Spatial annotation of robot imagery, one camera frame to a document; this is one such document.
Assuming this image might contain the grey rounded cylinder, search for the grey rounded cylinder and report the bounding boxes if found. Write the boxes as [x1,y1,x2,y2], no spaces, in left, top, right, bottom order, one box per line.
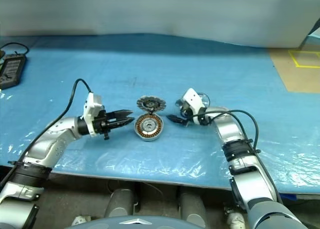
[103,187,136,219]
[179,190,209,224]

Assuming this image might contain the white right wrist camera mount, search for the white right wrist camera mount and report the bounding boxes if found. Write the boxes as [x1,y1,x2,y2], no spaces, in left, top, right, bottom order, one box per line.
[180,87,209,126]

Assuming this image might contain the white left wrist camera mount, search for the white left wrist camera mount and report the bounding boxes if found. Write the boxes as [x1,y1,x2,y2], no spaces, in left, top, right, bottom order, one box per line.
[83,92,104,138]

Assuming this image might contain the silver motor housing copper windings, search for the silver motor housing copper windings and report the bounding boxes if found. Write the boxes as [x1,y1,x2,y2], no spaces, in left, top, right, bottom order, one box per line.
[134,113,165,143]

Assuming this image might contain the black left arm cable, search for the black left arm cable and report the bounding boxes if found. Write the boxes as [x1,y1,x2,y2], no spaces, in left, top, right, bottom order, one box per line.
[0,78,93,187]

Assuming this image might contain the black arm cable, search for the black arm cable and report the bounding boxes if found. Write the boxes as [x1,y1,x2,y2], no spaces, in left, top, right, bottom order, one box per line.
[0,78,93,187]
[186,109,260,155]

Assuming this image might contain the black adapter cable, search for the black adapter cable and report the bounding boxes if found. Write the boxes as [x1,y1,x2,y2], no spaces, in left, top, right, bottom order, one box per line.
[0,42,30,59]

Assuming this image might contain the blue plastic table sheet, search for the blue plastic table sheet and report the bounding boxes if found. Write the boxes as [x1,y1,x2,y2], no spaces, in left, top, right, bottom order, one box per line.
[0,33,320,190]

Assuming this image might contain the grey rounded shell white emblem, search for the grey rounded shell white emblem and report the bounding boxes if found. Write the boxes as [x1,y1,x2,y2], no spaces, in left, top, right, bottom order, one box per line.
[86,215,194,229]

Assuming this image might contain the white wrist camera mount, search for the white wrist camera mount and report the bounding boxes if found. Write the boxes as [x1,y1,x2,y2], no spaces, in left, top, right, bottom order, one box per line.
[180,87,209,126]
[83,92,104,138]

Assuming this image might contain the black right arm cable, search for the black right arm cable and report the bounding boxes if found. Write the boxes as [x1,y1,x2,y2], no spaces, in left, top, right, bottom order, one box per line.
[186,109,260,155]

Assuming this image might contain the black power adapter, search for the black power adapter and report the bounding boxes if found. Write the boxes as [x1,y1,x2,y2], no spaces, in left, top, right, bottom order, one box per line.
[0,52,28,91]

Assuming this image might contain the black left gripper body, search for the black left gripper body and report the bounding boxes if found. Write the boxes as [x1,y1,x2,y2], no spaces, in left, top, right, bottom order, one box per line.
[93,108,119,142]

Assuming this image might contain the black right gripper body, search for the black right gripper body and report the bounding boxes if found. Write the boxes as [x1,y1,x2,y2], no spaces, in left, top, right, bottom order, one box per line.
[179,103,195,127]

